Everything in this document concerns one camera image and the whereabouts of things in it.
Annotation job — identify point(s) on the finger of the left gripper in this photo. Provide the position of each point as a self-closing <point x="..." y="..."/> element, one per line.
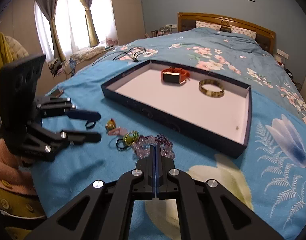
<point x="49" y="106"/>
<point x="58" y="141"/>

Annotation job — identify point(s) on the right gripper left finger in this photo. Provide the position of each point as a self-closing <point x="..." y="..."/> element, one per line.
<point x="102" y="210"/>

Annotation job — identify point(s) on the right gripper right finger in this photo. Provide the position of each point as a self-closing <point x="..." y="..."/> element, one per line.
<point x="207" y="210"/>

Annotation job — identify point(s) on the pink cushion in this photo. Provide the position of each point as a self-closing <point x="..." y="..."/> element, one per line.
<point x="13" y="179"/>

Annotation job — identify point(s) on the blue floral bedspread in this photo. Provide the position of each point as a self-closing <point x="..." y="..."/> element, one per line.
<point x="269" y="176"/>

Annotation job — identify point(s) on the dark blue shallow box tray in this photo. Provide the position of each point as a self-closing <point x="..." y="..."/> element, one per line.
<point x="210" y="108"/>

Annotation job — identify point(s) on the left purple curtain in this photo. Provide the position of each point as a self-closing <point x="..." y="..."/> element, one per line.
<point x="48" y="8"/>

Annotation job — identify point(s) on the orange smart watch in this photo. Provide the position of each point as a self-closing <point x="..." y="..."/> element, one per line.
<point x="174" y="75"/>

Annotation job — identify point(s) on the wooden headboard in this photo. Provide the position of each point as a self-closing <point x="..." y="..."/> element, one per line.
<point x="265" y="37"/>

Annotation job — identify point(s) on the left floral pillow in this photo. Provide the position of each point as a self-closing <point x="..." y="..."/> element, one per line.
<point x="200" y="24"/>

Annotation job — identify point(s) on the floral pillow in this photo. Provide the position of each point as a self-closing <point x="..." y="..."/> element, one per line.
<point x="200" y="24"/>
<point x="238" y="30"/>

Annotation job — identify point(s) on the right floral pillow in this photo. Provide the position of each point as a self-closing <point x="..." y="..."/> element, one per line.
<point x="238" y="30"/>

